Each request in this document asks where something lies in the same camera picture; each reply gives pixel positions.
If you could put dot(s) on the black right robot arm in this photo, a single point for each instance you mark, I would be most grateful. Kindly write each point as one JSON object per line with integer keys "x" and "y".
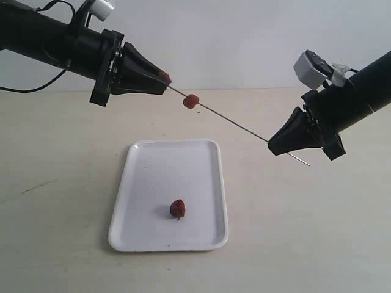
{"x": 333, "y": 103}

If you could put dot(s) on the thin metal skewer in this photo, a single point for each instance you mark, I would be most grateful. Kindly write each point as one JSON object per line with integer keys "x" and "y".
{"x": 235, "y": 123}

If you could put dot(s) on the red meat chunk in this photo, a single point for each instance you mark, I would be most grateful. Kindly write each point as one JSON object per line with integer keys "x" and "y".
{"x": 164, "y": 76}
{"x": 190, "y": 101}
{"x": 178, "y": 209}

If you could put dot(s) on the white rectangular tray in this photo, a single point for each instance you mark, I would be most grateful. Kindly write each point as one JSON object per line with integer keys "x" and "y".
{"x": 155, "y": 174}

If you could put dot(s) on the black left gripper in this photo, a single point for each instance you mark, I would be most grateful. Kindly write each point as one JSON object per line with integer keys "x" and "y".
{"x": 111, "y": 48}

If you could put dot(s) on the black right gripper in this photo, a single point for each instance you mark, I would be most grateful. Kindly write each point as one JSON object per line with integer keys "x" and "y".
{"x": 295, "y": 133}

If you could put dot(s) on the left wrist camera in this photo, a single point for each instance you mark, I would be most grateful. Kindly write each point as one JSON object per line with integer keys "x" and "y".
{"x": 101, "y": 9}

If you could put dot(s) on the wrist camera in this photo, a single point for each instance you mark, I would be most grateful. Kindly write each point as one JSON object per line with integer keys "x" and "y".
{"x": 101, "y": 9}
{"x": 313, "y": 71}

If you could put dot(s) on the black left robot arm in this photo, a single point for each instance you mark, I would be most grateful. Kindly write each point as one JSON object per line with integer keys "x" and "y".
{"x": 114, "y": 65}

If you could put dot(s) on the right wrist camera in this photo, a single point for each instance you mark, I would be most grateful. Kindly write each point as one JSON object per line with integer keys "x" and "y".
{"x": 313, "y": 71}

